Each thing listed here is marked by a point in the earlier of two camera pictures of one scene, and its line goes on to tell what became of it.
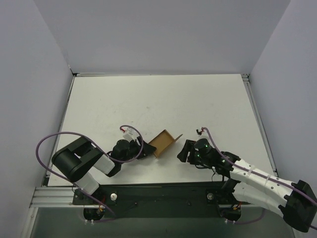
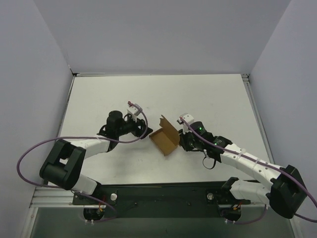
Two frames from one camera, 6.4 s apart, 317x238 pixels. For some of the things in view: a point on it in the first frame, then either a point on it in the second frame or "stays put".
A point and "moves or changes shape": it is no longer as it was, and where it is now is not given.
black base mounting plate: x=161 y=200 stays put
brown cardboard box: x=162 y=142 moves or changes shape
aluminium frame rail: x=51 y=196 stays put
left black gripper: x=139 y=148 → x=138 y=126
